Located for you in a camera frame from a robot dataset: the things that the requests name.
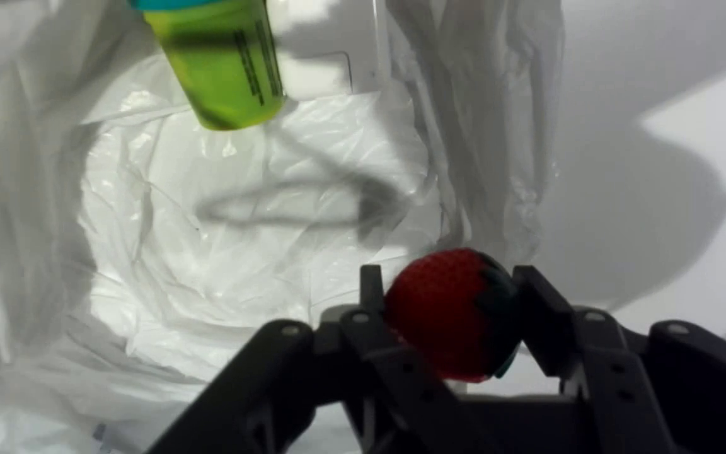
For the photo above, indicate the white translucent plastic bag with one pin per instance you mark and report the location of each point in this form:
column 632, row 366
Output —
column 195, row 252

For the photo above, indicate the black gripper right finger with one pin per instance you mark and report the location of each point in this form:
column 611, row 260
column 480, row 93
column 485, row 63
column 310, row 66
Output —
column 632, row 395

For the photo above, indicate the green tub teal lid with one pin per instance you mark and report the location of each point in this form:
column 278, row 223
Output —
column 221, row 66

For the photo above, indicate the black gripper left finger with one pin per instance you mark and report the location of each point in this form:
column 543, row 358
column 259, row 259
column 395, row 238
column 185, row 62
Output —
column 296, row 386

